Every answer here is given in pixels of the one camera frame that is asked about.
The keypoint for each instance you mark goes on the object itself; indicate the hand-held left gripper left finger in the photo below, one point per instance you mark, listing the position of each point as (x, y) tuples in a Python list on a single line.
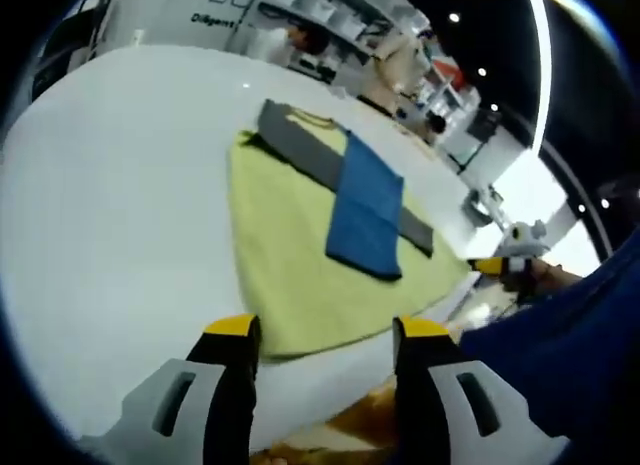
[(230, 385)]

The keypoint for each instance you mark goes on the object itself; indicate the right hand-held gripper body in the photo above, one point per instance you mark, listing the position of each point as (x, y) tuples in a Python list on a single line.
[(522, 240)]

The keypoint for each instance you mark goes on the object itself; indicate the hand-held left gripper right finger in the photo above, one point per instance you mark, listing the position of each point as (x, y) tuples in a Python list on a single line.
[(415, 395)]

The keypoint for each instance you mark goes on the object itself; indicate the yellow long-sleeved garment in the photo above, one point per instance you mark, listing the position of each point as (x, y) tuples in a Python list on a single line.
[(300, 265)]

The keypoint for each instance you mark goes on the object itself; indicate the person's right hand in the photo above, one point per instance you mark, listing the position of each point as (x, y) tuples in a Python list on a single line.
[(542, 277)]

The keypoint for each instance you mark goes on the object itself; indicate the operator in blue shirt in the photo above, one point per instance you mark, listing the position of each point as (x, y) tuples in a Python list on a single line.
[(575, 360)]

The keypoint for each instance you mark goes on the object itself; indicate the curved ceiling light strip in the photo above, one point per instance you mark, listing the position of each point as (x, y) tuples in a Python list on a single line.
[(542, 60)]

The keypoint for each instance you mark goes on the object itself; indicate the grey shelf rack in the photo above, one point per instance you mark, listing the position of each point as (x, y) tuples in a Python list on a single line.
[(345, 15)]

